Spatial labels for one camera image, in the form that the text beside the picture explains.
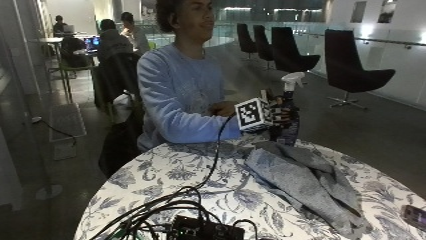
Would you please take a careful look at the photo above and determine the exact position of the grey cloth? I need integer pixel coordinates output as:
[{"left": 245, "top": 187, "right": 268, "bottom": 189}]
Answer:
[{"left": 243, "top": 140, "right": 370, "bottom": 240}]

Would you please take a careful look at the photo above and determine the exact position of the chair with black jacket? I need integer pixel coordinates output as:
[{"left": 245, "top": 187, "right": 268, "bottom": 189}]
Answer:
[{"left": 92, "top": 51, "right": 146, "bottom": 179}]

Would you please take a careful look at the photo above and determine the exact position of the grey floor mat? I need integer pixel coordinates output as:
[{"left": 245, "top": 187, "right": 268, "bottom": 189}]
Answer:
[{"left": 47, "top": 102, "right": 88, "bottom": 143}]

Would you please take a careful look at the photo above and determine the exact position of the black electronics box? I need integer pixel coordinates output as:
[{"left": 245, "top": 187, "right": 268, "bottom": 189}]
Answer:
[{"left": 171, "top": 215, "right": 247, "bottom": 240}]

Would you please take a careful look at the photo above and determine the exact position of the black floor cable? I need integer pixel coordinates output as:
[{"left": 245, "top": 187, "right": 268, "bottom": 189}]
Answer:
[{"left": 31, "top": 115, "right": 79, "bottom": 148}]

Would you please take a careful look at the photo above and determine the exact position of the laptop with blue screen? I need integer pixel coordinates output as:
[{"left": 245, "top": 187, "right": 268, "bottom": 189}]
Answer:
[{"left": 83, "top": 35, "right": 103, "bottom": 53}]

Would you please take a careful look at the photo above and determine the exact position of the person in blue sweatshirt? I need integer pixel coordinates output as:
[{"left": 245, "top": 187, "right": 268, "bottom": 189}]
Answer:
[{"left": 136, "top": 0, "right": 245, "bottom": 153}]

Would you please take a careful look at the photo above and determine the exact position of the bundle of black cables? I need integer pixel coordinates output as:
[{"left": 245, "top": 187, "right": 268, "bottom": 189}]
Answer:
[{"left": 88, "top": 186, "right": 261, "bottom": 240}]

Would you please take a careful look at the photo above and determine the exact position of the dark smartphone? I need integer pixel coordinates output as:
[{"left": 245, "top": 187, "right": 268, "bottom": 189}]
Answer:
[{"left": 400, "top": 204, "right": 426, "bottom": 231}]

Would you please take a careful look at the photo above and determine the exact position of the blue floral tablecloth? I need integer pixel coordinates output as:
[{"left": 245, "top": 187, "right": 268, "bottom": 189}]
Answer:
[{"left": 72, "top": 133, "right": 426, "bottom": 240}]

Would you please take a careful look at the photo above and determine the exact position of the black glove cable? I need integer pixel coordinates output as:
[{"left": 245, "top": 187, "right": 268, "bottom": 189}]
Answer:
[{"left": 175, "top": 113, "right": 239, "bottom": 201}]

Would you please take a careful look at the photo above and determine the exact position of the white marker cube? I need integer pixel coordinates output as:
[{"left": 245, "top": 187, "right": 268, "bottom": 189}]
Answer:
[{"left": 233, "top": 96, "right": 276, "bottom": 133}]

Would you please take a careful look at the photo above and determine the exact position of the dark spray bottle white trigger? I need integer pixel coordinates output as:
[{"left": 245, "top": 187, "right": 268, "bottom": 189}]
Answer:
[{"left": 268, "top": 71, "right": 308, "bottom": 147}]

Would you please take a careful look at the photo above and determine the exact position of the black swivel lounge chair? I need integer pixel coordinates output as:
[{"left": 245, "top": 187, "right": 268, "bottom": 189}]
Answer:
[
  {"left": 271, "top": 26, "right": 323, "bottom": 74},
  {"left": 252, "top": 24, "right": 276, "bottom": 70},
  {"left": 324, "top": 28, "right": 397, "bottom": 110},
  {"left": 236, "top": 22, "right": 260, "bottom": 60}
]

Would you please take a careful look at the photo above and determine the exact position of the white background table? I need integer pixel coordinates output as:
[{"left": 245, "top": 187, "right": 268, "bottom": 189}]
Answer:
[{"left": 38, "top": 36, "right": 75, "bottom": 104}]

